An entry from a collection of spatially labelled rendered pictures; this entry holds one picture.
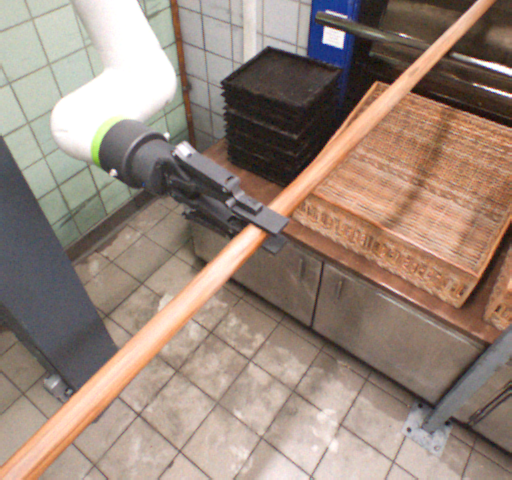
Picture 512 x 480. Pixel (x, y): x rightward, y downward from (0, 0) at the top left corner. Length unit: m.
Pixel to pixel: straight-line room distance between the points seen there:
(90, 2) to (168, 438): 1.38
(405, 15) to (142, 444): 1.63
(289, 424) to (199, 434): 0.32
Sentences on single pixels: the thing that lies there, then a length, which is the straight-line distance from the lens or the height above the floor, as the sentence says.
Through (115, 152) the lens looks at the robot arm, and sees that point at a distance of 0.65.
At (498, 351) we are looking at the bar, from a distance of 1.23.
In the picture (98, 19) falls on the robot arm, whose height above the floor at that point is 1.34.
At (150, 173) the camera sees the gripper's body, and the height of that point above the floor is 1.22.
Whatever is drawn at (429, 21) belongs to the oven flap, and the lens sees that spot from 1.48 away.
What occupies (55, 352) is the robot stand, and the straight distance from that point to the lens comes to 1.42.
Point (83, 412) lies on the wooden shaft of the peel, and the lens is 0.46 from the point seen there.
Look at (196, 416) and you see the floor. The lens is 1.71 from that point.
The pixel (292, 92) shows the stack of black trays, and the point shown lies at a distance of 1.37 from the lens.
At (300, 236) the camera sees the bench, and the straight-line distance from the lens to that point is 1.35.
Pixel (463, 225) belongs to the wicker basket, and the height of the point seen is 0.59.
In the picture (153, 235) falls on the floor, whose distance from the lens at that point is 2.16.
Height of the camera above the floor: 1.62
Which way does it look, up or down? 48 degrees down
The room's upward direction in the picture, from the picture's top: straight up
